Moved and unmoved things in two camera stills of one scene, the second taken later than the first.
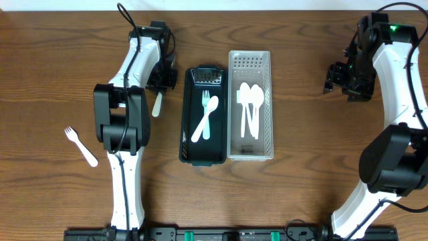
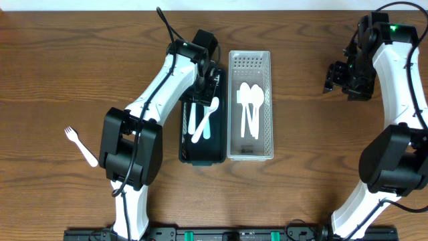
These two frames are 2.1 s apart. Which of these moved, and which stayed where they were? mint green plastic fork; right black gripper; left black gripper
Moved: left black gripper
Stayed: mint green plastic fork; right black gripper
